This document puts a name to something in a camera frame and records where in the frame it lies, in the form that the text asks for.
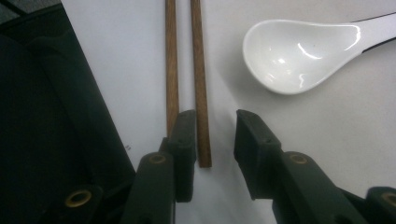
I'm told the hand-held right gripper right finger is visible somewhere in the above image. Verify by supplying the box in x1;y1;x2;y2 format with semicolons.
233;109;368;224

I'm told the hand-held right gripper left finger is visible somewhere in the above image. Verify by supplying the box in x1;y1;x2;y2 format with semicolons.
120;109;198;224

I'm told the brown wooden chopstick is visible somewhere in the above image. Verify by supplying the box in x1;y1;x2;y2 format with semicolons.
190;0;213;169
164;0;180;138

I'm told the white ceramic spoon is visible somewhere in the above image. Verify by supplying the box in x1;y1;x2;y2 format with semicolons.
242;12;396;96

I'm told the white table sheet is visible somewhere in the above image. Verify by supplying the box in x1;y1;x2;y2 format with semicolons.
60;0;396;224

